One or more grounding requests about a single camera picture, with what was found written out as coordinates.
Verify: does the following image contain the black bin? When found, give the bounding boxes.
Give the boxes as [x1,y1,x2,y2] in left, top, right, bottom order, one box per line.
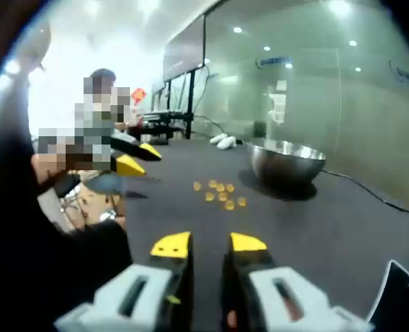
[252,120,268,139]

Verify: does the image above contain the yellow QQ candy group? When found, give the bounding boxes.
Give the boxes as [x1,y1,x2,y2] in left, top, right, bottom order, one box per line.
[193,178,247,211]

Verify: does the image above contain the stainless steel bowl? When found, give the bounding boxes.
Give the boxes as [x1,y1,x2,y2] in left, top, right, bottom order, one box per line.
[246,138,327,192]

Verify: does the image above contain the dark flat panel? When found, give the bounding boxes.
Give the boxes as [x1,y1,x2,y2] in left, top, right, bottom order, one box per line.
[365,259,409,332]

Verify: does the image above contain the black monitor stand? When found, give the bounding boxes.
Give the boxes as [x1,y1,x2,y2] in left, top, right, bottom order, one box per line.
[151,68,196,140]

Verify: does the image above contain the red paper decoration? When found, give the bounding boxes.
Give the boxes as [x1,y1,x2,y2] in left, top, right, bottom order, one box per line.
[131,87,148,105]

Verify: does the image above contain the large black monitor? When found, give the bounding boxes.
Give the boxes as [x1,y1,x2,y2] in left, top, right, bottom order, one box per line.
[162,15,206,82]

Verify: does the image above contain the person's left hand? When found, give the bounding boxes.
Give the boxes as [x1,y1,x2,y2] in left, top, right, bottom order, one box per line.
[31,154,70,192]

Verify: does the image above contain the black table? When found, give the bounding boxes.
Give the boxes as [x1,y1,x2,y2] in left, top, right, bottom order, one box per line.
[121,136,409,332]

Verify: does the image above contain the black cable on table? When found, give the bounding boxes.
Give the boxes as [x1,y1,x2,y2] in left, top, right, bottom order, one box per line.
[321,168,409,222]

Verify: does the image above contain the white paper notices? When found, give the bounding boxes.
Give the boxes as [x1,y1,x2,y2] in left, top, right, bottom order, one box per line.
[269,80,289,125]

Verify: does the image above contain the person's dark clothing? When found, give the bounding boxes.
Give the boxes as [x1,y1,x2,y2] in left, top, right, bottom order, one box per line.
[0,131,133,332]

